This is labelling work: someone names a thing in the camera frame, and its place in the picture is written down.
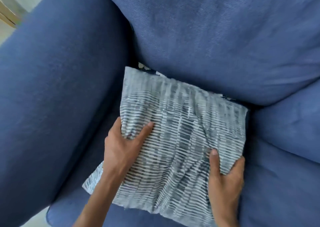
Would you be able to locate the blue sofa back cushion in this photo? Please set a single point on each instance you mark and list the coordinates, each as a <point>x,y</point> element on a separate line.
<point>220,39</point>

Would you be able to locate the person's left forearm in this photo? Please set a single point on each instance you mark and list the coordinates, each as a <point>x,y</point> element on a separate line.
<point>97,199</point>

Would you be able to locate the wooden furniture piece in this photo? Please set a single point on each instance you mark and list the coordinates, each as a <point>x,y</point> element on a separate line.
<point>7,15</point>

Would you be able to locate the person's right forearm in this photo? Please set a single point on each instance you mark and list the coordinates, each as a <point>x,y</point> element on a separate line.
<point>226,218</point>

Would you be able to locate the person's right thumb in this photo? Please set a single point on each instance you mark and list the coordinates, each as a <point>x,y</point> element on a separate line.
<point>214,163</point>

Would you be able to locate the person's left thumb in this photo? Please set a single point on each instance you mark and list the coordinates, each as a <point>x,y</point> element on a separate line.
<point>143,134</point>

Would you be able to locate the blue fabric sofa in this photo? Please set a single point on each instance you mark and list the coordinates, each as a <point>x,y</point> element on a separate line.
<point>60,96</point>

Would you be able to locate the blue white striped cushion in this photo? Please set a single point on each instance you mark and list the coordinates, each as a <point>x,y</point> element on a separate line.
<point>175,144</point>

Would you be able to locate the person's right hand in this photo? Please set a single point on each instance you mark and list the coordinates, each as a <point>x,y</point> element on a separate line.
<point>225,181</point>

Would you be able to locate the blue sofa seat cushion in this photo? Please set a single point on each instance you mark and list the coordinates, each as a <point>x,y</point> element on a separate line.
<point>280,184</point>

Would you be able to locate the person's left hand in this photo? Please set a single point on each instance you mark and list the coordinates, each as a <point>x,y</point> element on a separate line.
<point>117,151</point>

